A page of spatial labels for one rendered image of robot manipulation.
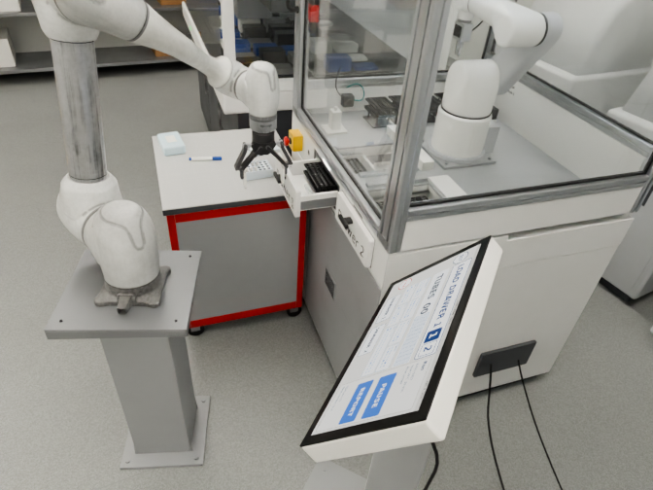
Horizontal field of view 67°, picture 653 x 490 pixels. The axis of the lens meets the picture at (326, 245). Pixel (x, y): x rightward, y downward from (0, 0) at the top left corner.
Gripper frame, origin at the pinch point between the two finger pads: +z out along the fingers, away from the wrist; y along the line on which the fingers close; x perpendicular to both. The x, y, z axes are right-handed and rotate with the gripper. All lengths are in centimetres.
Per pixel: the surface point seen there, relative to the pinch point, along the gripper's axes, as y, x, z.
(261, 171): 5.4, 27.4, 11.9
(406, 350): 5, -97, -20
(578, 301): 114, -52, 39
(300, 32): 25, 42, -38
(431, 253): 39, -52, -1
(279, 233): 9.7, 14.3, 35.3
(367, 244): 22.7, -42.0, 0.4
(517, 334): 89, -52, 51
